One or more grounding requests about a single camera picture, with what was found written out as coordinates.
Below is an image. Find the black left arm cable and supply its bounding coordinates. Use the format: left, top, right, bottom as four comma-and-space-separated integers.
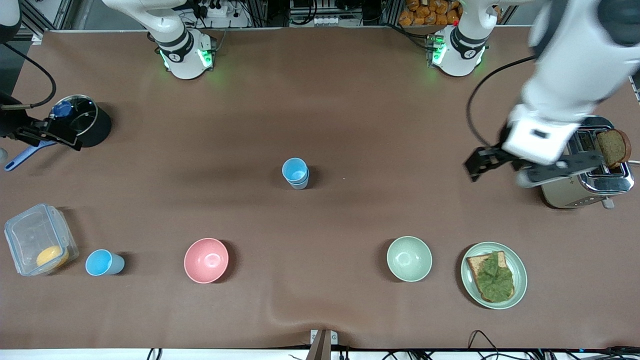
466, 56, 539, 150

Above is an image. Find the blue spatula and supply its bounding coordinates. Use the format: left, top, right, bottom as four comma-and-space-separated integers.
4, 139, 58, 172

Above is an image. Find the green lettuce leaf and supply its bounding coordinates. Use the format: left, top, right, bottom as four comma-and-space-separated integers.
474, 251, 515, 302

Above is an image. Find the black pot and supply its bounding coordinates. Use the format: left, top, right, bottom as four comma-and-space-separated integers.
65, 95, 112, 148

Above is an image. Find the toast slice under lettuce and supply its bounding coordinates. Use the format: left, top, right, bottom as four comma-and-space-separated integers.
466, 251, 516, 304

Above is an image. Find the yellow round food piece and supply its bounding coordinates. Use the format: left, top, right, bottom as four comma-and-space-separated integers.
36, 245, 70, 268

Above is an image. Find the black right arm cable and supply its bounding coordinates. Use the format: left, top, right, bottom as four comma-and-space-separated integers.
0, 42, 57, 109

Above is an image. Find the pink bowl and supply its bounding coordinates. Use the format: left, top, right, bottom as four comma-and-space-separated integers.
183, 238, 229, 284

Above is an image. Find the blue cup holding tissue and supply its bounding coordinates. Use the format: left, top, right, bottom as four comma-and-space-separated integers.
287, 170, 311, 191

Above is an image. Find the bag of orange snacks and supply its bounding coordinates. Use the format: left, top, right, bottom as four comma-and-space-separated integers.
398, 0, 463, 27

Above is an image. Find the dark brown bread slice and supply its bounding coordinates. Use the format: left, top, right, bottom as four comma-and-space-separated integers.
596, 129, 632, 169

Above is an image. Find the clear plastic container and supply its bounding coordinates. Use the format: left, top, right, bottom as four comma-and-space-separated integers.
4, 203, 80, 277

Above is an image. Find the looped black floor cable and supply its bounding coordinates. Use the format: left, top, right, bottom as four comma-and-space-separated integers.
467, 330, 501, 351

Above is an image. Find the glass lid with blue knob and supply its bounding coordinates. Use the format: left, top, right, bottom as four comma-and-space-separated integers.
51, 95, 99, 139

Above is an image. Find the pale green plate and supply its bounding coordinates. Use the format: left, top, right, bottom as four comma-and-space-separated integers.
460, 242, 528, 310

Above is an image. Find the brown table cloth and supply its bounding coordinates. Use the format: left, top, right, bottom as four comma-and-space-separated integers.
0, 27, 640, 350

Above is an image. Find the pale green bowl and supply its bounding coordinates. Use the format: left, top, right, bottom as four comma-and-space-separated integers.
386, 236, 433, 283

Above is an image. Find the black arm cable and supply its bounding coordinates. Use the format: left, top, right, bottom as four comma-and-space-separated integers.
466, 56, 539, 150
0, 42, 57, 109

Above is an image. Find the cream and chrome toaster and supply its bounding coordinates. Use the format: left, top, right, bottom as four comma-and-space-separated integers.
540, 116, 635, 210

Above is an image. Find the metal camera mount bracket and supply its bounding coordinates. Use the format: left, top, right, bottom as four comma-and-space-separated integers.
310, 329, 339, 360

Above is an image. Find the white power strip with plugs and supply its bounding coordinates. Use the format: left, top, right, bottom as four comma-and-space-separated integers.
196, 0, 232, 19

